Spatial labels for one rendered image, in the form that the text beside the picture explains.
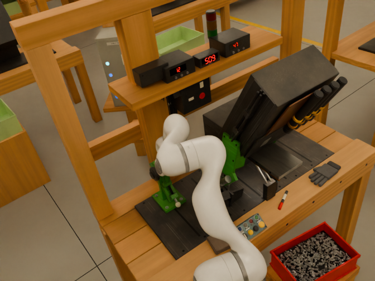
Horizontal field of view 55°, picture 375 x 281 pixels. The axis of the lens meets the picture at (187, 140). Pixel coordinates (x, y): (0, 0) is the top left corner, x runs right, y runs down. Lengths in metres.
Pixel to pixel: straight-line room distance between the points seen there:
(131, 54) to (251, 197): 0.94
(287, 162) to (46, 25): 1.19
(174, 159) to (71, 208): 2.37
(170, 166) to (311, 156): 1.22
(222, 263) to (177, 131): 0.44
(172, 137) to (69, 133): 0.59
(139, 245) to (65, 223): 1.57
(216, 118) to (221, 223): 0.87
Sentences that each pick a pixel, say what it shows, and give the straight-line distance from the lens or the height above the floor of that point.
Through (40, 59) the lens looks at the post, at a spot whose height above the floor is 1.80.
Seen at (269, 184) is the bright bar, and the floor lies 1.01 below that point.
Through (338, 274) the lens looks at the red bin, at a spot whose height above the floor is 0.86.
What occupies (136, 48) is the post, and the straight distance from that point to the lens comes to 1.61.
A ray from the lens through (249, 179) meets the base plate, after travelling 2.01.
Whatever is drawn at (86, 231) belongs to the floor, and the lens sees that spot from 3.18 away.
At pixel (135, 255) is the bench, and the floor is 0.88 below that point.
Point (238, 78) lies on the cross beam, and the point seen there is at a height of 1.27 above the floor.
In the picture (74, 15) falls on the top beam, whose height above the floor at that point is 1.92.
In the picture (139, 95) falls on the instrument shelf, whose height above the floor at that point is 1.54.
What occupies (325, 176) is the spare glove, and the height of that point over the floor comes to 0.92.
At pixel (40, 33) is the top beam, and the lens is 1.45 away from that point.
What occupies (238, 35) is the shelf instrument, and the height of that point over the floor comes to 1.61.
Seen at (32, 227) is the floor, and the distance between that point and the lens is 3.43.
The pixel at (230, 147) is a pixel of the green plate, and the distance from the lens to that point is 1.72.
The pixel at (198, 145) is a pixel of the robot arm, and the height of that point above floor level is 1.61.
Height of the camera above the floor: 2.33
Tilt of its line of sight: 38 degrees down
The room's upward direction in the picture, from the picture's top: 9 degrees counter-clockwise
